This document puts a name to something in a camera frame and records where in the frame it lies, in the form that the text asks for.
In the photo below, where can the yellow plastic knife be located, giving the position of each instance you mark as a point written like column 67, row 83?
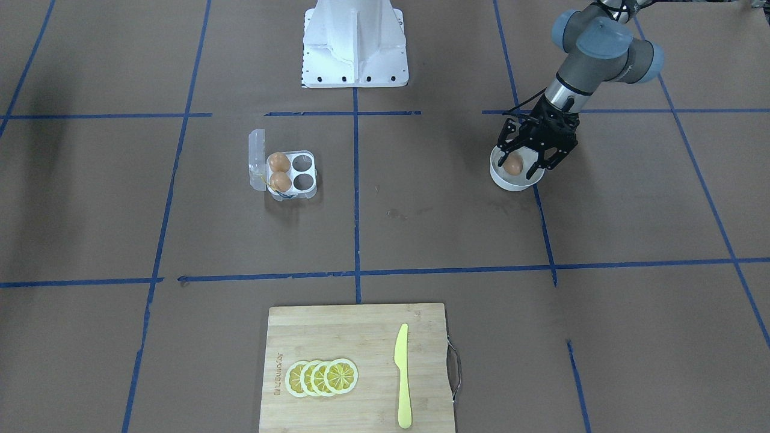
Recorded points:
column 400, row 357

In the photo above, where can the brown egg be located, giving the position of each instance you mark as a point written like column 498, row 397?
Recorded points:
column 280, row 182
column 279, row 162
column 513, row 164

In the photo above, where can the white bowl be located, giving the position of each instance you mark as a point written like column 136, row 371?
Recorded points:
column 514, row 177

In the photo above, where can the wooden cutting board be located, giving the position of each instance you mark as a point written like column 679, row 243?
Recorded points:
column 365, row 334

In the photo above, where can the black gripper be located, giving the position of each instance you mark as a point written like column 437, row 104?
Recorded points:
column 557, row 124

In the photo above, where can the clear plastic egg box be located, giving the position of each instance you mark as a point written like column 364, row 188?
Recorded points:
column 289, row 175

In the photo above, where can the lemon slice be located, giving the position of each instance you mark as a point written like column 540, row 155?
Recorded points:
column 294, row 379
column 342, row 375
column 317, row 380
column 306, row 378

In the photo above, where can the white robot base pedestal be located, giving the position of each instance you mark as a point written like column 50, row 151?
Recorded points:
column 354, row 44

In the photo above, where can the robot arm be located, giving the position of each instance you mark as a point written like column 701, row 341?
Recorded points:
column 599, row 48

